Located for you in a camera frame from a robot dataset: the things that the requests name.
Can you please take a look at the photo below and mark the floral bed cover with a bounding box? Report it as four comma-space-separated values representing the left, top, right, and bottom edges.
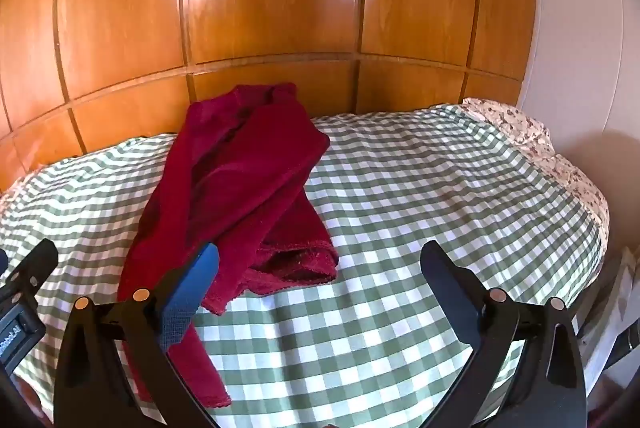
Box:
461, 97, 611, 247

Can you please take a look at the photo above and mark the dark red garment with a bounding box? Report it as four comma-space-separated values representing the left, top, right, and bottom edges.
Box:
117, 82, 341, 409

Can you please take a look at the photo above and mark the white furniture beside bed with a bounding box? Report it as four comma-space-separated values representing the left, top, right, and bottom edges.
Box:
577, 247, 639, 394

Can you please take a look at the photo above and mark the orange wooden wardrobe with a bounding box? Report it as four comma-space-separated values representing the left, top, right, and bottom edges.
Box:
1, 0, 536, 187

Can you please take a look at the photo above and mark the green white checkered bedsheet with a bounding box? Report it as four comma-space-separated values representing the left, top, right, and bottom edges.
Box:
1, 105, 607, 427

